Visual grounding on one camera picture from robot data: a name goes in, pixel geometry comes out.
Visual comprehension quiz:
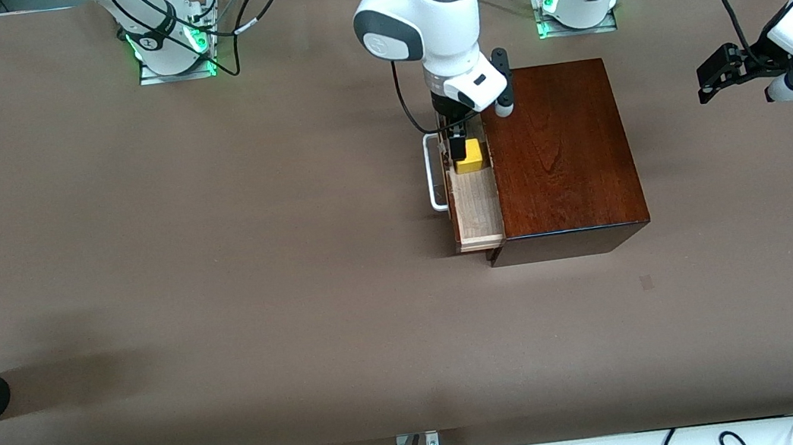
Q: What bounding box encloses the yellow cube block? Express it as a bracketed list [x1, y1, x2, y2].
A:
[452, 137, 489, 174]

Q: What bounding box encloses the wooden drawer with white handle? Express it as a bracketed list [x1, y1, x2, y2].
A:
[419, 107, 508, 257]

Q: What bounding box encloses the dark brown wooden cabinet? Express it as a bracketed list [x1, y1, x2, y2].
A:
[463, 54, 655, 270]

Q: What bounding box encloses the thick black gripper cable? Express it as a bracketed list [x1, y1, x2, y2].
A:
[387, 50, 466, 139]

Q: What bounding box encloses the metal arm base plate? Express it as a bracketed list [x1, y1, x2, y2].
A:
[536, 8, 620, 42]
[136, 47, 219, 87]

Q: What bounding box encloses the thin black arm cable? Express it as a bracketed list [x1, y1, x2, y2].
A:
[103, 0, 315, 93]

